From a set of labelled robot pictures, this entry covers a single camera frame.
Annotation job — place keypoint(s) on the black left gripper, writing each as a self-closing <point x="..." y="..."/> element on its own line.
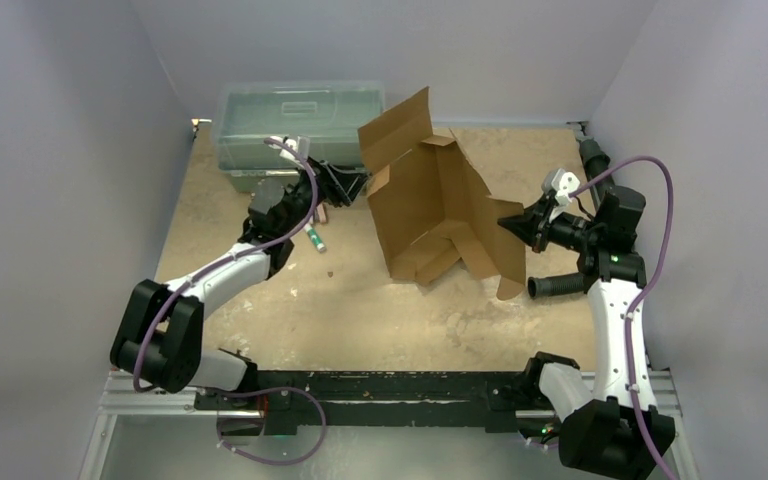
<point x="339" y="184"/>

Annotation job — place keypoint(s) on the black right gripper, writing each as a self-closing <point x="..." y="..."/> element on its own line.
<point x="542" y="225"/>

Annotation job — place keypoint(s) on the brown cardboard box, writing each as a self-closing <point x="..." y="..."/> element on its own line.
<point x="430" y="206"/>

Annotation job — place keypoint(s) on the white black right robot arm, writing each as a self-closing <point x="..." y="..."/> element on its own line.
<point x="612" y="428"/>

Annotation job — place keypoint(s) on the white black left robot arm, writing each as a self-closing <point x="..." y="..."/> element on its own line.
<point x="160" y="337"/>

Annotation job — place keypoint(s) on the clear plastic storage bin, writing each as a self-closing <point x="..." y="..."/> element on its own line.
<point x="329" y="113"/>

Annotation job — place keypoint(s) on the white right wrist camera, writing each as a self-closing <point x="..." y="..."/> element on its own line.
<point x="560" y="184"/>

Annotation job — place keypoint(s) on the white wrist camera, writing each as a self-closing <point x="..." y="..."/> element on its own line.
<point x="293" y="149"/>
<point x="560" y="184"/>

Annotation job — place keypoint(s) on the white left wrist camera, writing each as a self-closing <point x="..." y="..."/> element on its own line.
<point x="293" y="149"/>

